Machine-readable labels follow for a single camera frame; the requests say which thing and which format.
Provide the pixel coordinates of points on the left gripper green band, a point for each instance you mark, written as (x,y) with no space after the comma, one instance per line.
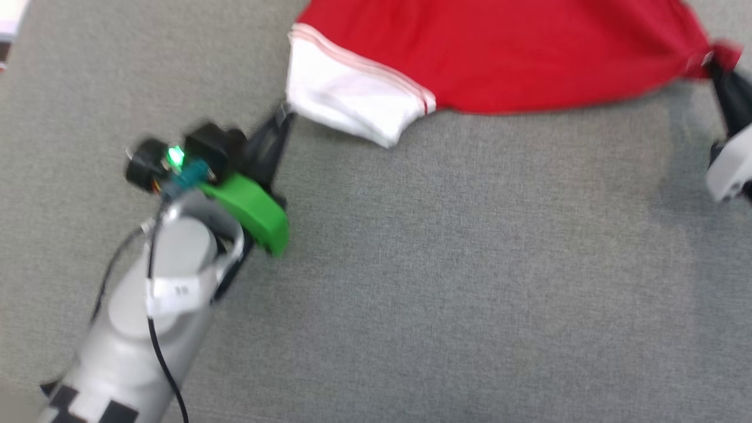
(252,205)

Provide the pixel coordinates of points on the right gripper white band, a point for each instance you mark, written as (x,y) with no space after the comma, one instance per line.
(734,167)

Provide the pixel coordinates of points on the red white basketball jersey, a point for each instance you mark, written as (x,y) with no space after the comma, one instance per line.
(499,53)

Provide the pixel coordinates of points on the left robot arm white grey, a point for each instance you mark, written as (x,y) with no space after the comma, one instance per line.
(129,341)

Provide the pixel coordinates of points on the white device box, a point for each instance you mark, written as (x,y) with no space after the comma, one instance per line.
(9,17)

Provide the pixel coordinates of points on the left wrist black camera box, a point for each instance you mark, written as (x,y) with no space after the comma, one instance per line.
(214,147)

